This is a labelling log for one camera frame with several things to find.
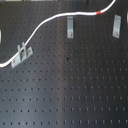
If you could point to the middle metal cable clip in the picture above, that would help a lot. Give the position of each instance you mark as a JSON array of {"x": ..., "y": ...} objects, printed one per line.
[{"x": 70, "y": 27}]

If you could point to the left metal cable clip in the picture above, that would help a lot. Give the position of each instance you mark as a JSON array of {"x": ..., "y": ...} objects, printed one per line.
[{"x": 23, "y": 54}]

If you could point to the right metal cable clip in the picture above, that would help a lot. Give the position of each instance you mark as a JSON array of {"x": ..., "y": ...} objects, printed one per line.
[{"x": 116, "y": 26}]

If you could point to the metal cable clip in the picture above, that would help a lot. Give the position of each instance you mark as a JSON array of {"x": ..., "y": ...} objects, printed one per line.
[
  {"x": 23, "y": 54},
  {"x": 116, "y": 26},
  {"x": 70, "y": 27}
]

